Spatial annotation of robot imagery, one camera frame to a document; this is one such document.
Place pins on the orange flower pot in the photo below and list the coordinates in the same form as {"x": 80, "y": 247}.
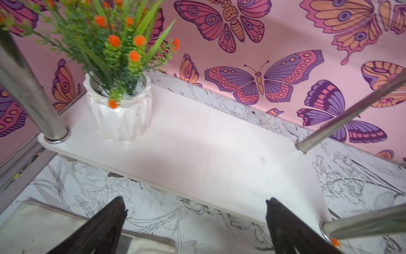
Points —
{"x": 115, "y": 42}

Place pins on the white two-tier rack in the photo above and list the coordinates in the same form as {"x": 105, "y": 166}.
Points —
{"x": 195, "y": 151}

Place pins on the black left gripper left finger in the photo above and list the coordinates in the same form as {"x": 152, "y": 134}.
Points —
{"x": 100, "y": 234}

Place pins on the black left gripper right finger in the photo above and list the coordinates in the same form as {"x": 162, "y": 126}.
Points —
{"x": 290, "y": 235}

